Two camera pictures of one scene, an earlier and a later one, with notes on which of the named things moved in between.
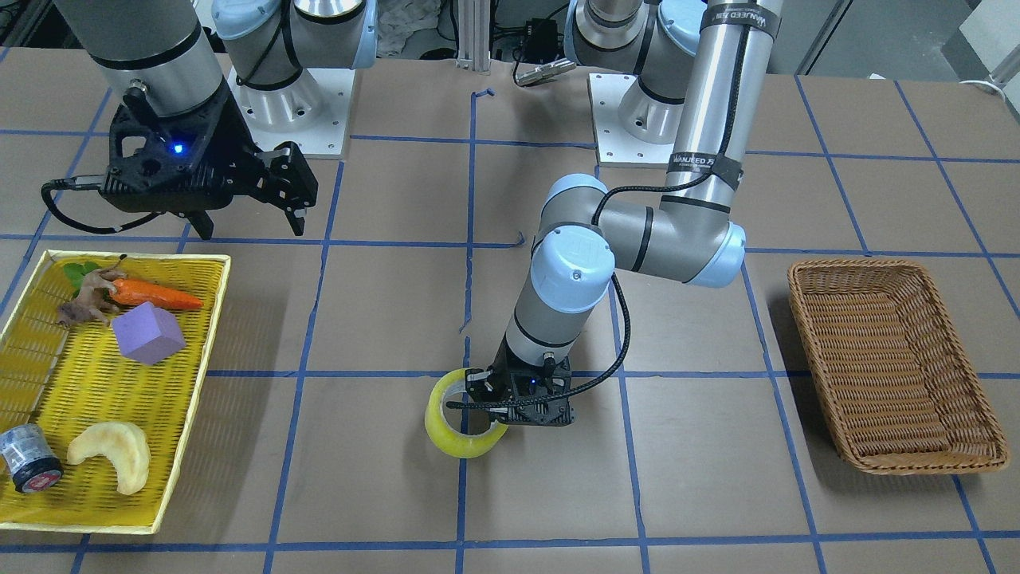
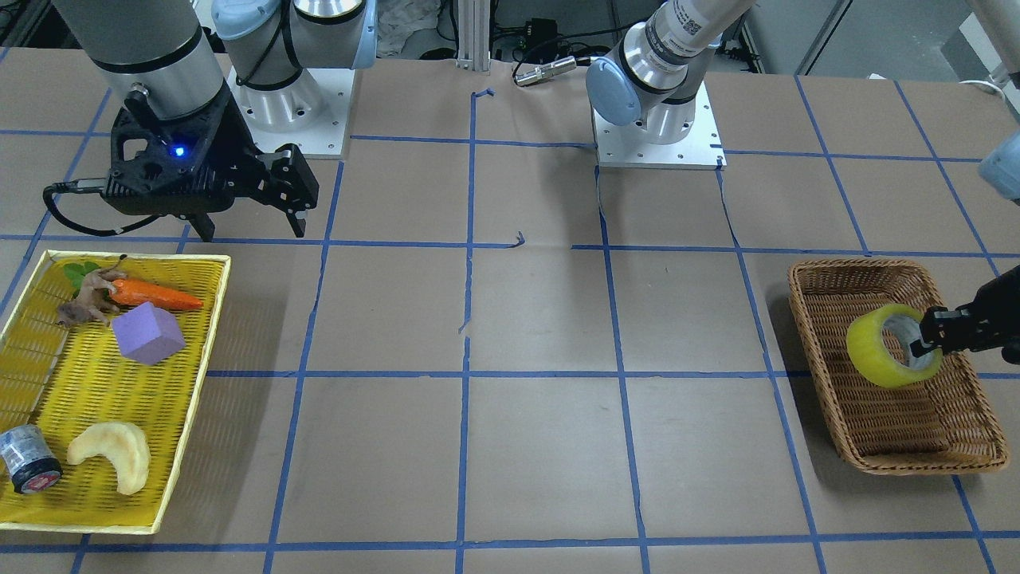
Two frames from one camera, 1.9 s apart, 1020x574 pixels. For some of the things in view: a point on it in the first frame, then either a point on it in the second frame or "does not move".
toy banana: x=124 y=445 does not move
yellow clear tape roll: x=449 y=439 -> x=866 y=348
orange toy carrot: x=132 y=291 does not move
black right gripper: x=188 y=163 does not move
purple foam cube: x=149 y=334 does not move
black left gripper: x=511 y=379 -> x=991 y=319
